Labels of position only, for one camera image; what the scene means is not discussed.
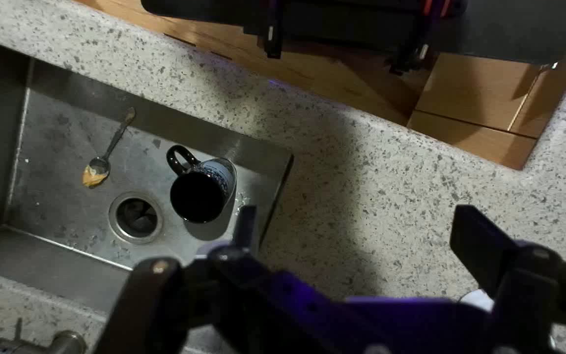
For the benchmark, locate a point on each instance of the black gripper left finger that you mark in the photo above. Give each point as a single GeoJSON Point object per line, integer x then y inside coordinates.
{"type": "Point", "coordinates": [152, 296]}

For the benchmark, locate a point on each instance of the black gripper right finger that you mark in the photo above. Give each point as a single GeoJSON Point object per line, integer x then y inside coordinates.
{"type": "Point", "coordinates": [526, 288]}

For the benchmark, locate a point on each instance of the round sink drain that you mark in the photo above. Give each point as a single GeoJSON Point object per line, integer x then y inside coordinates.
{"type": "Point", "coordinates": [137, 218]}

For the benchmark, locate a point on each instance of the steel kitchen faucet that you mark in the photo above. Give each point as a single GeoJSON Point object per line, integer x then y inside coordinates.
{"type": "Point", "coordinates": [68, 343]}

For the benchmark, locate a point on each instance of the black mug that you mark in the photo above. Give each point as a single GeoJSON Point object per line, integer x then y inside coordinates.
{"type": "Point", "coordinates": [198, 194]}

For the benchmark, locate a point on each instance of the metal spoon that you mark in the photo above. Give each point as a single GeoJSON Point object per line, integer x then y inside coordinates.
{"type": "Point", "coordinates": [97, 172]}

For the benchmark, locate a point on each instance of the stainless steel sink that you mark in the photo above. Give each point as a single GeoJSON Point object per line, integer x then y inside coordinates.
{"type": "Point", "coordinates": [68, 145]}

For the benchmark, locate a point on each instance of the wooden lower cabinet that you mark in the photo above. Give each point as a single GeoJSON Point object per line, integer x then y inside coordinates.
{"type": "Point", "coordinates": [467, 92]}

